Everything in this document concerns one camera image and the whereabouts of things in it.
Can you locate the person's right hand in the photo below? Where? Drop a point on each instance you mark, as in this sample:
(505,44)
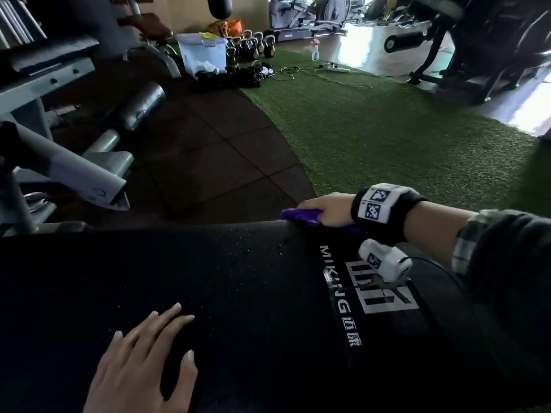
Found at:
(338,210)

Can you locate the person's left hand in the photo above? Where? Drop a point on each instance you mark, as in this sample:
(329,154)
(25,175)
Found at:
(133,378)

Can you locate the purple cleaning cloth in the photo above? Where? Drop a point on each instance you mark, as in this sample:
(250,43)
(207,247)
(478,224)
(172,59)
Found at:
(301,215)

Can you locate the black weight machine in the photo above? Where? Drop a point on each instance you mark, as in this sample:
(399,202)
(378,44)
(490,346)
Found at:
(404,41)

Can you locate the grey adjacent bench frame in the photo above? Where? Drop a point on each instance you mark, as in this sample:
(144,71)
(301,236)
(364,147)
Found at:
(82,176)

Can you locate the person's right forearm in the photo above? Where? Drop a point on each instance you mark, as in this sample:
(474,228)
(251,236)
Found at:
(430,227)

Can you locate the black right wristband with markers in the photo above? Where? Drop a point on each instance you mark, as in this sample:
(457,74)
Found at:
(379,204)

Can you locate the white power strip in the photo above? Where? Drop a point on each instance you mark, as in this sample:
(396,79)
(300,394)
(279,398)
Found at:
(338,67)

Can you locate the clear spray bottle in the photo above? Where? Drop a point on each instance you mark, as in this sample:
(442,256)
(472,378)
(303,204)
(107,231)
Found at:
(315,52)

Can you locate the pile of black dumbbells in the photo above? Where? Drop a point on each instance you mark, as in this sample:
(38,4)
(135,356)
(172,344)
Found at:
(228,79)

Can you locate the row of black kettlebells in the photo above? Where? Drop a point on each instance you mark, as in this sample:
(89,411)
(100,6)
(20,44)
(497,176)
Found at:
(249,47)

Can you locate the grey elliptical machine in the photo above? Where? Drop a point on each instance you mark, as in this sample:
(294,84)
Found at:
(297,17)

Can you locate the clear plastic storage box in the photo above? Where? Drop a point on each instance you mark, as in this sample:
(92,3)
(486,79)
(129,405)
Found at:
(202,53)

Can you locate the orange bag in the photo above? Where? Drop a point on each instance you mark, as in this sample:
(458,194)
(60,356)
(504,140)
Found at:
(234,27)

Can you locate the black punching bag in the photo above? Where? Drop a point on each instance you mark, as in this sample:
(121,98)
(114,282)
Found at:
(219,6)

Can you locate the chrome weight bars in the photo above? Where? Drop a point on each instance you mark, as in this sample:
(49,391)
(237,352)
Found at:
(17,23)

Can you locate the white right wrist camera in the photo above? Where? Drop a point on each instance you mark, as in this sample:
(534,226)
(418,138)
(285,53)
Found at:
(385,260)

